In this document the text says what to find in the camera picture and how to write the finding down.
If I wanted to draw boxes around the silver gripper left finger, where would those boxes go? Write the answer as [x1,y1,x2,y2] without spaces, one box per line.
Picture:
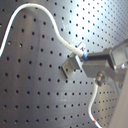
[62,55,82,78]

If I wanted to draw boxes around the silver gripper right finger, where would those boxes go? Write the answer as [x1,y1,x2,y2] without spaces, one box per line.
[77,42,87,54]

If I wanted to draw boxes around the white cable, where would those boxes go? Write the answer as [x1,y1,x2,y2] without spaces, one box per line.
[0,3,89,61]

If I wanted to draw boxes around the silver round connector nut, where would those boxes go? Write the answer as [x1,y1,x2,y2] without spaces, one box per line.
[95,72,105,86]

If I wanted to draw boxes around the thin white wire red mark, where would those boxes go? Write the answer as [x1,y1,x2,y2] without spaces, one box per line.
[88,83,102,128]

